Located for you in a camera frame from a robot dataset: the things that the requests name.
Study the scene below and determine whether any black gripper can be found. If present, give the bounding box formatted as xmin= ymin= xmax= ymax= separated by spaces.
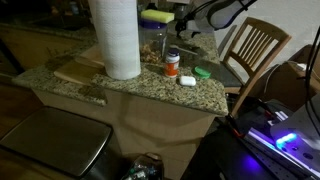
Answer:
xmin=175 ymin=18 xmax=202 ymax=38

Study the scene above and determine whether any white bar of soap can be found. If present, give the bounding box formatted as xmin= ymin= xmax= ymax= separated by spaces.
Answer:
xmin=179 ymin=75 xmax=197 ymax=88

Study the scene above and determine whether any metal cup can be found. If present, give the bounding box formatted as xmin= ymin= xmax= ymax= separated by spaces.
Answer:
xmin=173 ymin=3 xmax=188 ymax=21

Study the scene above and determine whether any yellow sponge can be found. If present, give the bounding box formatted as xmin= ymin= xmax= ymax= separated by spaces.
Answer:
xmin=140 ymin=9 xmax=175 ymax=24

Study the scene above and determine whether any clear jar purple lid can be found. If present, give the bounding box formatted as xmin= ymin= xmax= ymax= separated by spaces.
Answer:
xmin=137 ymin=18 xmax=168 ymax=65

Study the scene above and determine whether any orange pill bottle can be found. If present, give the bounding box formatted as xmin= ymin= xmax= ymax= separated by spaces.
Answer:
xmin=163 ymin=48 xmax=181 ymax=79

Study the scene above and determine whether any white paper towel roll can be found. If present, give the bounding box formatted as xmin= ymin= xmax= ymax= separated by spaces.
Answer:
xmin=87 ymin=0 xmax=142 ymax=81

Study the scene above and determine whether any wooden chair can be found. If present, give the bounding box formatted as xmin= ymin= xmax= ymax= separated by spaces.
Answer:
xmin=218 ymin=17 xmax=293 ymax=118

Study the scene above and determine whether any brown cardboard box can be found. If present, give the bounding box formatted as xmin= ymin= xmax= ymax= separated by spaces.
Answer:
xmin=249 ymin=44 xmax=320 ymax=113

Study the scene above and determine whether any wooden cutting board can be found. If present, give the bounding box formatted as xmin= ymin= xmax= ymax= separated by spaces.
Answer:
xmin=53 ymin=44 xmax=107 ymax=87

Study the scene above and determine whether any plastic bag of bottles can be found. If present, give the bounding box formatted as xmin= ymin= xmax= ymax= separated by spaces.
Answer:
xmin=120 ymin=152 xmax=164 ymax=180

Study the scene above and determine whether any steel trash can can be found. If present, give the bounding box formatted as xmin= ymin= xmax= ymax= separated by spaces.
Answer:
xmin=0 ymin=106 xmax=114 ymax=180

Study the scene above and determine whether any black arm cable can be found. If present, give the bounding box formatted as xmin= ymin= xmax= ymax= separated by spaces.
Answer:
xmin=304 ymin=26 xmax=320 ymax=129

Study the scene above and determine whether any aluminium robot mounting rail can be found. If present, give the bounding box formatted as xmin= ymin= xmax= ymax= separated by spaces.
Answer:
xmin=244 ymin=128 xmax=320 ymax=180

